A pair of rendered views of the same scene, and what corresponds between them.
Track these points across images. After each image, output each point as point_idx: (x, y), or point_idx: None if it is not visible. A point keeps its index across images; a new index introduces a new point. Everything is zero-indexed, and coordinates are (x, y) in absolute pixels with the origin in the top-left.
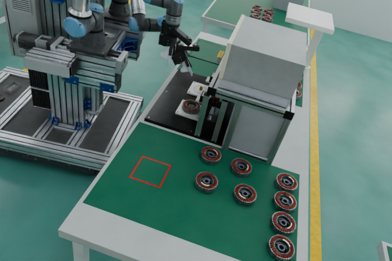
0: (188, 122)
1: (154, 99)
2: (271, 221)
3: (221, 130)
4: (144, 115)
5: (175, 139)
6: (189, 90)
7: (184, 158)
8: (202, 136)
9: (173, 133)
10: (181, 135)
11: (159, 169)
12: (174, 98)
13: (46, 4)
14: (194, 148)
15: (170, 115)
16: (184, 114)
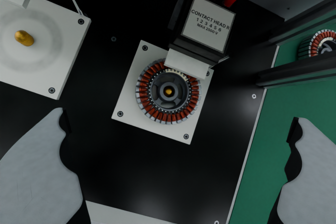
0: (221, 101)
1: (102, 213)
2: None
3: (237, 9)
4: None
5: (273, 137)
6: (38, 87)
7: (324, 115)
8: (267, 66)
9: (252, 143)
10: (256, 121)
11: None
12: (99, 146)
13: None
14: (294, 90)
15: (198, 157)
16: (195, 114)
